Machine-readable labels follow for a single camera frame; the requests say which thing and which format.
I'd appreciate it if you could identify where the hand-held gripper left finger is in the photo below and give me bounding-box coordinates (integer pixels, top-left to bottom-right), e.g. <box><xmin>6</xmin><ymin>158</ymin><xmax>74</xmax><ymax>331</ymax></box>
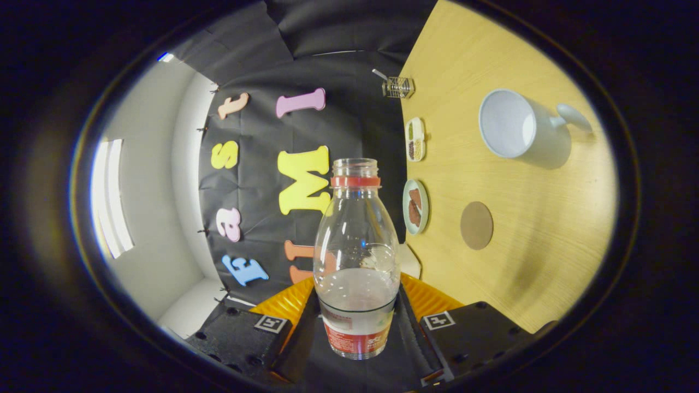
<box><xmin>186</xmin><ymin>276</ymin><xmax>328</xmax><ymax>385</ymax></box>

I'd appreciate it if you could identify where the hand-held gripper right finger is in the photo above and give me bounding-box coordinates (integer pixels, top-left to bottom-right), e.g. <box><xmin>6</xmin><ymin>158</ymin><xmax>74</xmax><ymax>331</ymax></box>
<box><xmin>396</xmin><ymin>273</ymin><xmax>558</xmax><ymax>383</ymax></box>

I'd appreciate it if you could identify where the clear plastic juice bottle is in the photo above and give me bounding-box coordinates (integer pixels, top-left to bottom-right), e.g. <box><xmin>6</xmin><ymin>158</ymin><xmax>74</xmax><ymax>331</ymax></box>
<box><xmin>313</xmin><ymin>158</ymin><xmax>401</xmax><ymax>360</ymax></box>

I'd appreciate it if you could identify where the brown round coaster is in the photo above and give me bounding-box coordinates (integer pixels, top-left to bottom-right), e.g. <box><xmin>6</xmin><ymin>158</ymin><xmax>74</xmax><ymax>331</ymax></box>
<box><xmin>460</xmin><ymin>201</ymin><xmax>494</xmax><ymax>251</ymax></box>

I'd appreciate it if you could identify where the white cup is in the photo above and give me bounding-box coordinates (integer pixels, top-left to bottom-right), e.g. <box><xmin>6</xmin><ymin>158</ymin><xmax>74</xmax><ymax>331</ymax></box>
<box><xmin>478</xmin><ymin>88</ymin><xmax>593</xmax><ymax>169</ymax></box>

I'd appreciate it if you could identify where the white toaster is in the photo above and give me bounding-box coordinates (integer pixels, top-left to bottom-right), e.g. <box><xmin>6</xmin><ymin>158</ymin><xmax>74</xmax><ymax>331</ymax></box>
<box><xmin>399</xmin><ymin>243</ymin><xmax>422</xmax><ymax>279</ymax></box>

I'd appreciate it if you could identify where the pale green plate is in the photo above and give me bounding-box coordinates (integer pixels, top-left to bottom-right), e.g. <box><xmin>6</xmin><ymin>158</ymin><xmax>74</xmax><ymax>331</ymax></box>
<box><xmin>402</xmin><ymin>179</ymin><xmax>430</xmax><ymax>235</ymax></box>

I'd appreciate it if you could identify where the wooden table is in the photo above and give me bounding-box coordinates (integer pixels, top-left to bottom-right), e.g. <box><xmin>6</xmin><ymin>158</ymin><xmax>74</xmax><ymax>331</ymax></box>
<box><xmin>400</xmin><ymin>0</ymin><xmax>619</xmax><ymax>335</ymax></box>

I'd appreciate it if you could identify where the white divided snack dish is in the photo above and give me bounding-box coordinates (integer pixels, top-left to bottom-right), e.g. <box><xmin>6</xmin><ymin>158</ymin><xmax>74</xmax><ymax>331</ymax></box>
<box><xmin>405</xmin><ymin>117</ymin><xmax>426</xmax><ymax>163</ymax></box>

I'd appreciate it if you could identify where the large ceiling light panel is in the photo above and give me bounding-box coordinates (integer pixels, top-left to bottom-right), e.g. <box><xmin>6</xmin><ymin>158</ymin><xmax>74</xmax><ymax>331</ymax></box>
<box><xmin>90</xmin><ymin>138</ymin><xmax>134</xmax><ymax>260</ymax></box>

